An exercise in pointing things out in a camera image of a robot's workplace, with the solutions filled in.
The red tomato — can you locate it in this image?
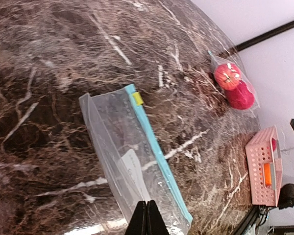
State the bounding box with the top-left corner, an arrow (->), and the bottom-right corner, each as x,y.
224,82 -> 254,110

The clear zip bag blue zipper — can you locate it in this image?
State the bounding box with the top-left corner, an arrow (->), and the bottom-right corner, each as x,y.
208,50 -> 260,111

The red strawberry fruit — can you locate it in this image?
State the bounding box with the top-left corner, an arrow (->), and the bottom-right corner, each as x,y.
271,138 -> 277,151

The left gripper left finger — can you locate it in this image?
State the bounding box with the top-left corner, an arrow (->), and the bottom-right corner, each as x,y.
125,201 -> 146,235

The pink plastic basket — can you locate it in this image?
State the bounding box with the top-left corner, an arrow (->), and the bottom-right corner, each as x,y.
245,126 -> 283,207

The orange tangerine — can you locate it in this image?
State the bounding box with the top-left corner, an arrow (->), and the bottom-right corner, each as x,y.
263,163 -> 272,187

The black front table rail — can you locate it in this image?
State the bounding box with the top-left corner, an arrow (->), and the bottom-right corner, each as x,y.
231,206 -> 260,235

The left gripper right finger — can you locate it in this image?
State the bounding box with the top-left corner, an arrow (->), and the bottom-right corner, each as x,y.
146,200 -> 169,235

